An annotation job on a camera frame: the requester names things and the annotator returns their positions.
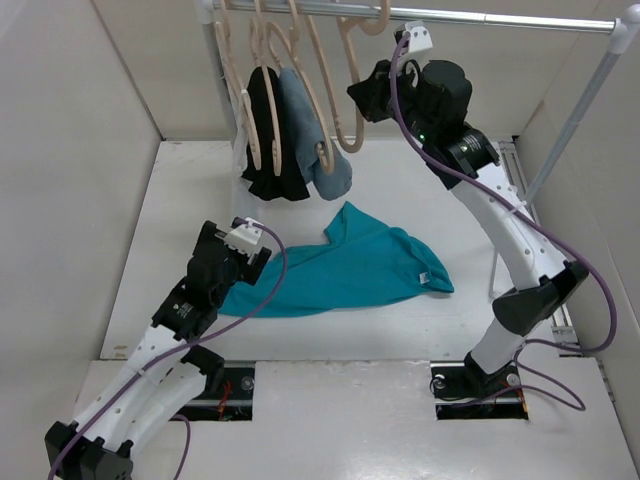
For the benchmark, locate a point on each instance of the empty beige wooden hanger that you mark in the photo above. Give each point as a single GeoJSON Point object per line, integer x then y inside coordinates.
{"type": "Point", "coordinates": [234, 79]}

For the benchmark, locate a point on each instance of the white sheer hanging garment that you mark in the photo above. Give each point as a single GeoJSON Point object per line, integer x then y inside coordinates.
{"type": "Point", "coordinates": [238, 134]}

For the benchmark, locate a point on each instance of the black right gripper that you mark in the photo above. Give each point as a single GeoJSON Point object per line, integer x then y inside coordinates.
{"type": "Point", "coordinates": [373, 90]}

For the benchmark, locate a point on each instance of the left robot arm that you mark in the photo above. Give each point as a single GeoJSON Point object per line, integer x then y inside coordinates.
{"type": "Point", "coordinates": [170, 365]}

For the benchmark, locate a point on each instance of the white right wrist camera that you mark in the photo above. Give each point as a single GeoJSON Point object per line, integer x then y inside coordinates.
{"type": "Point", "coordinates": [419, 38]}

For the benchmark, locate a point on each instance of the beige wooden hanger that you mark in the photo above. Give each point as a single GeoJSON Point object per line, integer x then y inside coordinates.
{"type": "Point", "coordinates": [345, 26]}
{"type": "Point", "coordinates": [234, 79]}

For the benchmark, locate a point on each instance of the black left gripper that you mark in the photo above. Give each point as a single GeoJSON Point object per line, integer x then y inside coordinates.
{"type": "Point", "coordinates": [249, 272]}

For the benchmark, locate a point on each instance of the beige hanger with black shirt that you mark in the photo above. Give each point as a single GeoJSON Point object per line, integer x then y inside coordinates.
{"type": "Point", "coordinates": [257, 37]}

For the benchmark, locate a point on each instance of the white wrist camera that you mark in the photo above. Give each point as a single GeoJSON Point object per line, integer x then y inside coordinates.
{"type": "Point", "coordinates": [244, 237]}
{"type": "Point", "coordinates": [419, 38]}

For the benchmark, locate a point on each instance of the light blue hanging shirt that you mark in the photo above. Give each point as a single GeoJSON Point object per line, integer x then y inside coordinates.
{"type": "Point", "coordinates": [306, 135]}

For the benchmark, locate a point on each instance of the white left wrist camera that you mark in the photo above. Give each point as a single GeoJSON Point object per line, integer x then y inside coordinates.
{"type": "Point", "coordinates": [244, 237]}

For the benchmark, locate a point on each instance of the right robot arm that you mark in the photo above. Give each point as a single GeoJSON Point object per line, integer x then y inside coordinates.
{"type": "Point", "coordinates": [543, 279]}

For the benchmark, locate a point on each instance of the teal t shirt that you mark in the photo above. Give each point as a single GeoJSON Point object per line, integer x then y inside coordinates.
{"type": "Point", "coordinates": [364, 263]}

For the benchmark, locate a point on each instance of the black hanging shirt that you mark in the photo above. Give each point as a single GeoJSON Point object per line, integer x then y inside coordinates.
{"type": "Point", "coordinates": [264, 183]}

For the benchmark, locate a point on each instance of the metal clothes rack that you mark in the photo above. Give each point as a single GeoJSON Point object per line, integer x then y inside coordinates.
{"type": "Point", "coordinates": [525, 82]}

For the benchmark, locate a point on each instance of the beige hanger with blue shirt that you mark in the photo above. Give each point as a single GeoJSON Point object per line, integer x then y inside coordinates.
{"type": "Point", "coordinates": [315, 100]}

